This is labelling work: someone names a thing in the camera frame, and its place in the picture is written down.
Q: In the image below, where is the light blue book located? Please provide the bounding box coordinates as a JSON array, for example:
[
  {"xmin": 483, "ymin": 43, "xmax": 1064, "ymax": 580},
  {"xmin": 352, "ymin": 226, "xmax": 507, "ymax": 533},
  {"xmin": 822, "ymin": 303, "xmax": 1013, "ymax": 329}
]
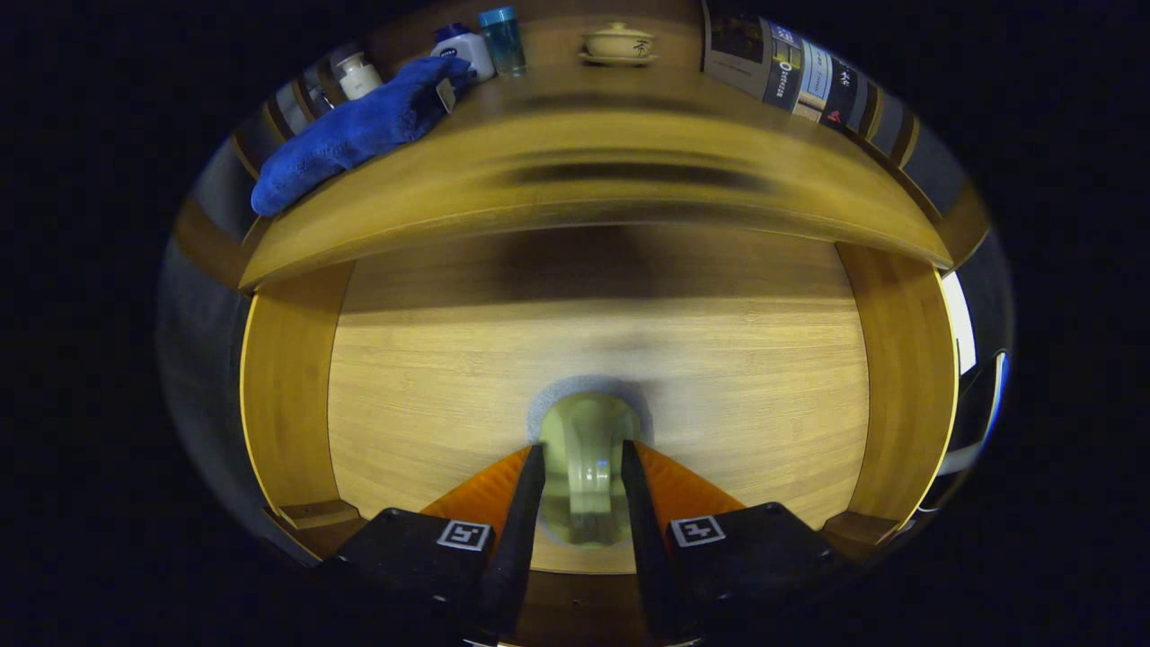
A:
[{"xmin": 795, "ymin": 40, "xmax": 838, "ymax": 123}]

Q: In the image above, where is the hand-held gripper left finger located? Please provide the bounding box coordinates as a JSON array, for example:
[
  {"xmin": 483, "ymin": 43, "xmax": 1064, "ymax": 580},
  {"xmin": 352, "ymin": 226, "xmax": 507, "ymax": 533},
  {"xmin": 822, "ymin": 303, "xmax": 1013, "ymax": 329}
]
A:
[{"xmin": 308, "ymin": 442, "xmax": 547, "ymax": 646}]

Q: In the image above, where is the beige lidded tea cup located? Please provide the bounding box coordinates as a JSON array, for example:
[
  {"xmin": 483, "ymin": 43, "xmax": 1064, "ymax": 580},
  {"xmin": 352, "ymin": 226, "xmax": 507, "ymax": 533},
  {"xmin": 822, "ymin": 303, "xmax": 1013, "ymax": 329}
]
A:
[{"xmin": 579, "ymin": 22, "xmax": 659, "ymax": 67}]

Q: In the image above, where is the blue towel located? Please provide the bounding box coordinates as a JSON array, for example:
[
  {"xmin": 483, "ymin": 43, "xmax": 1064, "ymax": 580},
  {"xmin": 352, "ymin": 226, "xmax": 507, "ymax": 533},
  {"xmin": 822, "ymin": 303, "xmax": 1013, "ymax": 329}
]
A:
[{"xmin": 251, "ymin": 56, "xmax": 477, "ymax": 217}]

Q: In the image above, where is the white pump bottle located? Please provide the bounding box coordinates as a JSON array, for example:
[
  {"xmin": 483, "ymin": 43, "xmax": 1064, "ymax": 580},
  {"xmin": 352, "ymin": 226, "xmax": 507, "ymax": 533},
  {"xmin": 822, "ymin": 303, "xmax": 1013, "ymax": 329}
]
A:
[{"xmin": 334, "ymin": 51, "xmax": 385, "ymax": 101}]

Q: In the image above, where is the teal bottle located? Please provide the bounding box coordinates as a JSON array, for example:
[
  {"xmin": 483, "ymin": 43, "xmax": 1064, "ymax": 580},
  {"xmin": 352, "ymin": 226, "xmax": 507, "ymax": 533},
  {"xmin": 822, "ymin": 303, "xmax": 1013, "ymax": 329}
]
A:
[{"xmin": 477, "ymin": 6, "xmax": 528, "ymax": 77}]

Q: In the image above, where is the black book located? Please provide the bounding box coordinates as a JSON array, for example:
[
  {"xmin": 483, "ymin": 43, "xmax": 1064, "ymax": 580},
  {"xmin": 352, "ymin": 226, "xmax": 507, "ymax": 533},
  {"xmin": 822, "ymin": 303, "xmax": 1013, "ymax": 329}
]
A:
[{"xmin": 822, "ymin": 56, "xmax": 863, "ymax": 135}]

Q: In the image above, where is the dark blue book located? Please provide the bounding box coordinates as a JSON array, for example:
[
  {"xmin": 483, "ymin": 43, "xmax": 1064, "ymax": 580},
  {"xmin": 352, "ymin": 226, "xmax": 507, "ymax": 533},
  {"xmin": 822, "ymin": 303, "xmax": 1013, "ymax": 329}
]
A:
[{"xmin": 701, "ymin": 2, "xmax": 806, "ymax": 114}]

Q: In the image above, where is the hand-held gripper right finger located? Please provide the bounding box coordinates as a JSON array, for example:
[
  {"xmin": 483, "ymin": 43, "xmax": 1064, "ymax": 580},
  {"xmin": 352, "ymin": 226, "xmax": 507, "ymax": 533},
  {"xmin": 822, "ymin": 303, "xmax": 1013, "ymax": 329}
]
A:
[{"xmin": 620, "ymin": 439, "xmax": 853, "ymax": 646}]

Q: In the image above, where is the green-handled scrub brush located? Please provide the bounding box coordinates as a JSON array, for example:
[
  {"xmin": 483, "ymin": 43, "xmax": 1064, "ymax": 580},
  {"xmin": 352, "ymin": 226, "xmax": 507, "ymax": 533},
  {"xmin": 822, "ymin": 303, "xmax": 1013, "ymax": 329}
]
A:
[{"xmin": 526, "ymin": 376, "xmax": 653, "ymax": 549}]

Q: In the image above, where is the wooden countertop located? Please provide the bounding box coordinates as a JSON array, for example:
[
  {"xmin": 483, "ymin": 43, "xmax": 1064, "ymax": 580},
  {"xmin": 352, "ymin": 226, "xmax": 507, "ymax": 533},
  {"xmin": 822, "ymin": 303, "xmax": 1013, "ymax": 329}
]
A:
[{"xmin": 236, "ymin": 13, "xmax": 955, "ymax": 290}]

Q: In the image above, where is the white blue-capped lotion bottle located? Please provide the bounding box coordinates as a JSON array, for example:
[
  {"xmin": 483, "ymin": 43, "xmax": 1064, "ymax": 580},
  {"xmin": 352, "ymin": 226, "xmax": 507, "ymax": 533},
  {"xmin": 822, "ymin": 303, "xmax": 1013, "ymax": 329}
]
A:
[{"xmin": 431, "ymin": 23, "xmax": 497, "ymax": 83}]

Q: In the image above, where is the wooden drawer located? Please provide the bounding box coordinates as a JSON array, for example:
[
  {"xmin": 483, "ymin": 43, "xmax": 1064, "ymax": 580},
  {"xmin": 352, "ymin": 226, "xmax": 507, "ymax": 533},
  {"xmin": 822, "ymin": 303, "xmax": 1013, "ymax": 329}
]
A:
[{"xmin": 238, "ymin": 223, "xmax": 960, "ymax": 578}]

